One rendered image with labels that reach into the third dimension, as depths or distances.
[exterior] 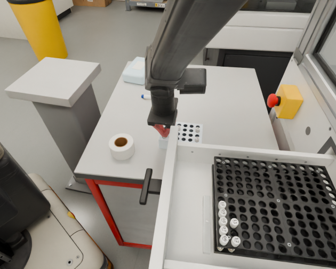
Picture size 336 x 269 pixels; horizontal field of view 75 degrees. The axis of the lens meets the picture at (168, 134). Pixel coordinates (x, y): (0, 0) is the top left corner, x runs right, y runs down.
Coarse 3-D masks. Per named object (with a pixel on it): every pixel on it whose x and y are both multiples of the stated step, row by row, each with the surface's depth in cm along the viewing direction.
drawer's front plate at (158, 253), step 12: (168, 144) 44; (168, 156) 42; (168, 168) 40; (168, 180) 38; (168, 192) 37; (168, 204) 35; (168, 216) 35; (156, 228) 33; (168, 228) 39; (156, 240) 32; (156, 252) 30; (156, 264) 29
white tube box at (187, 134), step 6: (186, 126) 68; (192, 126) 67; (198, 126) 67; (180, 132) 65; (186, 132) 65; (192, 132) 65; (162, 138) 63; (168, 138) 63; (180, 138) 63; (186, 138) 63; (192, 138) 63; (162, 144) 64
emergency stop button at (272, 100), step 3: (270, 96) 62; (273, 96) 61; (267, 99) 64; (270, 99) 61; (273, 99) 61; (276, 99) 62; (267, 102) 64; (270, 102) 61; (273, 102) 61; (276, 102) 62; (270, 105) 62; (273, 105) 61
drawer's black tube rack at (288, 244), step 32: (224, 160) 45; (256, 160) 45; (256, 192) 40; (288, 192) 40; (320, 192) 41; (256, 224) 36; (288, 224) 39; (320, 224) 36; (256, 256) 35; (288, 256) 36; (320, 256) 33
